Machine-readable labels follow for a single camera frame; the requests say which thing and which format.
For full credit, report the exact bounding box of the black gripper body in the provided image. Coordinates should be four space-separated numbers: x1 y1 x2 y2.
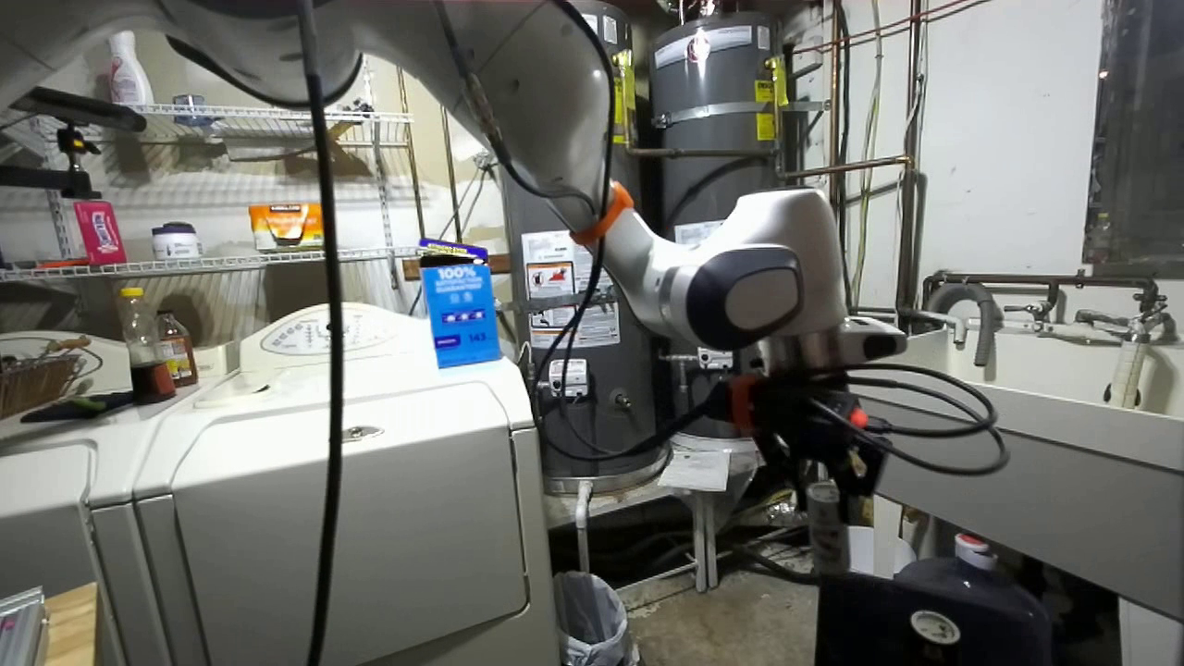
742 375 892 498

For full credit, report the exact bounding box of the clear plastic bottle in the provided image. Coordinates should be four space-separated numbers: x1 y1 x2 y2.
803 477 856 577

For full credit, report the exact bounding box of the white grey washer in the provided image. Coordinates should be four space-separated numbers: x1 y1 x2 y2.
86 301 564 666

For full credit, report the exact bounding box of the bottle with dark liquid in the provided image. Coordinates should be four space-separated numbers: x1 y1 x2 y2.
117 281 178 402

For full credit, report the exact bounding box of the white shelf bottle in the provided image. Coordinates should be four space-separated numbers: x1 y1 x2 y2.
99 27 160 113

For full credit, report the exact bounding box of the metal faucet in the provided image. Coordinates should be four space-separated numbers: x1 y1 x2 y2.
916 267 1184 386

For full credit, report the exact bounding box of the blue water jug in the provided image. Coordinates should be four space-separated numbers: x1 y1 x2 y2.
892 530 1057 666

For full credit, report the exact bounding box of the grey utility sink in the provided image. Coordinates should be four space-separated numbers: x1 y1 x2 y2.
861 320 1184 623

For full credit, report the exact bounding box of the trash bin with plastic bag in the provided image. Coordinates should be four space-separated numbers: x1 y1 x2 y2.
549 567 640 666

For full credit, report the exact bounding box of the grey water heater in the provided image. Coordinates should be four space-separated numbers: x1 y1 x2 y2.
498 6 797 489

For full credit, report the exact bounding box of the blue cardboard box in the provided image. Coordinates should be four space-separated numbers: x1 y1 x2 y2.
414 235 507 375

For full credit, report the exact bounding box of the dark window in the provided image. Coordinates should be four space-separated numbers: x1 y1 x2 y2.
1082 0 1184 281

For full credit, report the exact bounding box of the orange package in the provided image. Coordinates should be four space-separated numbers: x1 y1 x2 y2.
249 201 329 246

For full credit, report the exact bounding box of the white jar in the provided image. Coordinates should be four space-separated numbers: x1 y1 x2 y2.
147 217 202 267

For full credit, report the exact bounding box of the pink box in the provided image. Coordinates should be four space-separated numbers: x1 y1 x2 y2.
69 197 131 267

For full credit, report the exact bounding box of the white dryer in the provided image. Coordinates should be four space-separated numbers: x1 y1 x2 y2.
0 330 142 666

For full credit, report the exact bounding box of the wicker basket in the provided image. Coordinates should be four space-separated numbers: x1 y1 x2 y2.
0 335 110 425

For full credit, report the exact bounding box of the black looped gripper cable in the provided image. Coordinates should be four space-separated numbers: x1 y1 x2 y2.
849 360 1014 481

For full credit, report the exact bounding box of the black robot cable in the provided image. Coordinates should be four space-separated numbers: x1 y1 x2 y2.
292 0 350 666

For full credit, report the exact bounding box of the white wire shelf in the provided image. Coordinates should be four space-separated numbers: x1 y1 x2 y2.
0 86 419 290

